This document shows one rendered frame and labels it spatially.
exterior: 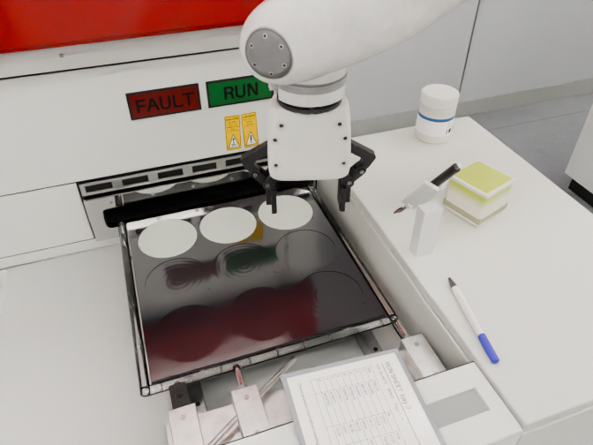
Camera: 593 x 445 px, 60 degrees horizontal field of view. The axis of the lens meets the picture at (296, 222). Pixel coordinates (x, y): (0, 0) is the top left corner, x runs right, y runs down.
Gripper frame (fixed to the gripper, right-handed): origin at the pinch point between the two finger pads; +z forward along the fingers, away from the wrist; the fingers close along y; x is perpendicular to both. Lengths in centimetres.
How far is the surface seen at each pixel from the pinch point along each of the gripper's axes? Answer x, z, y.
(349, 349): -6.3, 25.0, 6.4
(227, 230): 14.1, 17.0, -13.1
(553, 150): 177, 108, 148
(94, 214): 18.6, 15.9, -37.0
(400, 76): 205, 76, 65
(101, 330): -0.6, 24.9, -33.4
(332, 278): 1.7, 17.1, 4.2
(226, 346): -10.7, 16.9, -11.9
